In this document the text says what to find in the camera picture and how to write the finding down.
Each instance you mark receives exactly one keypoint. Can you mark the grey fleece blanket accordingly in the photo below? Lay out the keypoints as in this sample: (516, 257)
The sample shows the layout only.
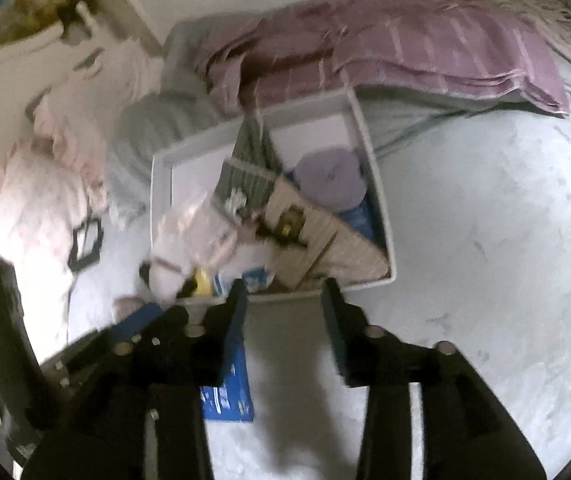
(395, 117)

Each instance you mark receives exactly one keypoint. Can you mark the yellow sponge pack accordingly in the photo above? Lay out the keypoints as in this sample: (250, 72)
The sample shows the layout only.
(199, 284)

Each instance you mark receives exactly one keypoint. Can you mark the purple soft pouch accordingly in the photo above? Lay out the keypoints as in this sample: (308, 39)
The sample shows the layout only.
(316, 165)

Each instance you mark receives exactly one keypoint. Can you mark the clear plastic label bag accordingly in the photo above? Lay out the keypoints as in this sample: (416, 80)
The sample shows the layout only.
(195, 233)

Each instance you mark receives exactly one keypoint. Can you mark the white plush dog toy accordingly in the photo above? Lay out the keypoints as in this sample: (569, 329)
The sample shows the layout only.
(168, 281)

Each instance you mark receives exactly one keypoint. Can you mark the blue eye mask packet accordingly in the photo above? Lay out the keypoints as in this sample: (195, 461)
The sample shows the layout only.
(230, 400)

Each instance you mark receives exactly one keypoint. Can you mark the pink ruffled pillow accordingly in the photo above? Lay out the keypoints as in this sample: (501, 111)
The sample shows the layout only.
(79, 113)

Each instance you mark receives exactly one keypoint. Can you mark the white floral pillow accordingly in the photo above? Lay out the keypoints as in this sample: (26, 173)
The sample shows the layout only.
(42, 203)

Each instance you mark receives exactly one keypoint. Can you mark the maroon bottle with white cap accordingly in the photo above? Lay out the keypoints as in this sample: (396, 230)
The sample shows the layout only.
(123, 307)

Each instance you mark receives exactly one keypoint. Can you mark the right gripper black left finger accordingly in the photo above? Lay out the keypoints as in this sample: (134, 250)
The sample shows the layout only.
(145, 403)

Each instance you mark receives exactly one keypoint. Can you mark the grey plaid slipper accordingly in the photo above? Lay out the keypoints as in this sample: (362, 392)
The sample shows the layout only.
(248, 175)

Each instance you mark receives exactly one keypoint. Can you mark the dark blue printed packet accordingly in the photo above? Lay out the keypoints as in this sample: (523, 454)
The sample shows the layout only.
(347, 197)

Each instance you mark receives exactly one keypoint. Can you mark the purple striped blanket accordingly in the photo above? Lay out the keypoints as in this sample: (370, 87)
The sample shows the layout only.
(460, 48)

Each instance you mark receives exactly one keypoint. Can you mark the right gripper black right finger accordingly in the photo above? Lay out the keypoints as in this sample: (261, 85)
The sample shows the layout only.
(466, 432)

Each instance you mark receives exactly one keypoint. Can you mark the white cardboard box tray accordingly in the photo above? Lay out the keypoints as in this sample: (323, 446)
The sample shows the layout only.
(331, 120)

